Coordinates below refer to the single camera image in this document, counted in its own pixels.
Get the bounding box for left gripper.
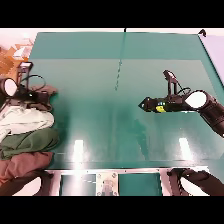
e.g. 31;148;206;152
31;89;52;105

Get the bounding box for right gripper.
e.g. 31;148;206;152
138;94;188;115

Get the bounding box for dark green garment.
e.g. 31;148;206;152
0;127;61;160

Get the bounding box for brown cardboard box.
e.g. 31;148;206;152
0;38;35;81

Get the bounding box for brown garment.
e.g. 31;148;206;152
0;151;55;186

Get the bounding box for black cable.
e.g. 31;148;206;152
23;74;48;93
176;86;193;98

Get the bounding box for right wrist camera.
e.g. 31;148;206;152
162;69;183;98

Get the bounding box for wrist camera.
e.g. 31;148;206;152
162;69;183;98
17;61;35;88

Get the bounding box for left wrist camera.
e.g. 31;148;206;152
17;61;35;88

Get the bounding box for silver frame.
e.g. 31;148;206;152
42;166;212;197

